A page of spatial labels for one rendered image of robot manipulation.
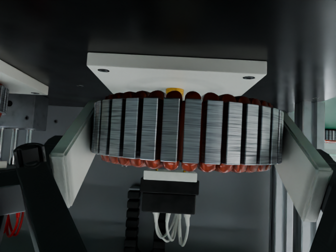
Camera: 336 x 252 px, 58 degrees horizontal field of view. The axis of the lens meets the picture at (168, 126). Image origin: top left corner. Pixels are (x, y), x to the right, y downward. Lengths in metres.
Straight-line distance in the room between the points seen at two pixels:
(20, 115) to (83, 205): 0.21
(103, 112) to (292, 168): 0.10
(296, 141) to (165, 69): 0.13
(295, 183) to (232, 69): 0.12
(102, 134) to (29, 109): 0.34
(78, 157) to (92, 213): 0.44
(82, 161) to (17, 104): 0.34
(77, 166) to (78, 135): 0.02
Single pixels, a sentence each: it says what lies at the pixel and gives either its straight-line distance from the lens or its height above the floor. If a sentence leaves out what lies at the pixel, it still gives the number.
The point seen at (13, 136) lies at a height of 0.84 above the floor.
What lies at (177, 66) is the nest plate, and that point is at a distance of 0.26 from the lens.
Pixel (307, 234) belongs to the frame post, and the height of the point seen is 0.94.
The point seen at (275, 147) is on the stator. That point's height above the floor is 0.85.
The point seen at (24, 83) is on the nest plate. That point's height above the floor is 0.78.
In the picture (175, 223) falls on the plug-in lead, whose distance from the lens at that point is 0.50.
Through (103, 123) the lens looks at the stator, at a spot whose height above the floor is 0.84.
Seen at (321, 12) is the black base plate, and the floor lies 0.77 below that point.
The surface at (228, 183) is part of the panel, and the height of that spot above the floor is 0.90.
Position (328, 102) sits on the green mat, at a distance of 0.58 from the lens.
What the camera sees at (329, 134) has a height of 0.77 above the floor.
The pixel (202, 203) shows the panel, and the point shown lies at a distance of 0.58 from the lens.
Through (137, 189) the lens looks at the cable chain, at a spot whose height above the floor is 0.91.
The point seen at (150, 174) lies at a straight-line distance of 0.34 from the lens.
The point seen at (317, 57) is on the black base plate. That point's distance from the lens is 0.27.
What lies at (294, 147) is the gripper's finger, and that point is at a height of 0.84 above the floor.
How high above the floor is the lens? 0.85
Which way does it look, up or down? 5 degrees down
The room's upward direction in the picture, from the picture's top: 177 degrees counter-clockwise
